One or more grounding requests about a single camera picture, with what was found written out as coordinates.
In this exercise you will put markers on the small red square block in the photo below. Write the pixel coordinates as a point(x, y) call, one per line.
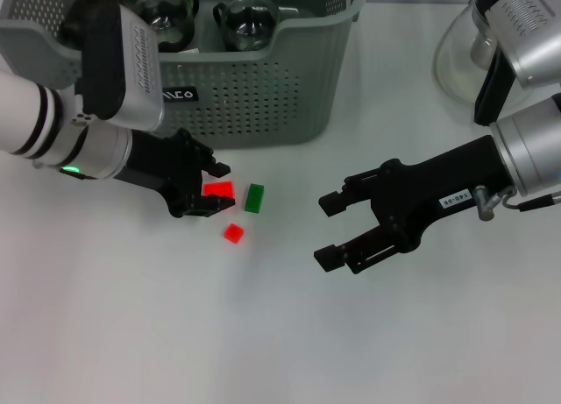
point(233, 233)

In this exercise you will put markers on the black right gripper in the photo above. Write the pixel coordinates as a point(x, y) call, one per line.
point(438, 180)

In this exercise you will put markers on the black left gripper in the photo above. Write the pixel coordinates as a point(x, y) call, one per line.
point(166, 167)

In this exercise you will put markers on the black clay teapot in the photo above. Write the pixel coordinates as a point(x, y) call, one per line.
point(68, 33)

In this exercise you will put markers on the green toy brick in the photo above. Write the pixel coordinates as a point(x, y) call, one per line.
point(254, 198)

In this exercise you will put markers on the glass teacup with black holder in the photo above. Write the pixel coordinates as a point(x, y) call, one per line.
point(245, 23)
point(171, 18)

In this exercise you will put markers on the grey-green perforated storage bin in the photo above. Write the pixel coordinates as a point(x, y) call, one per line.
point(263, 93)

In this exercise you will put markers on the red sloped toy block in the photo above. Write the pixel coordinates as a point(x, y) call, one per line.
point(219, 188)

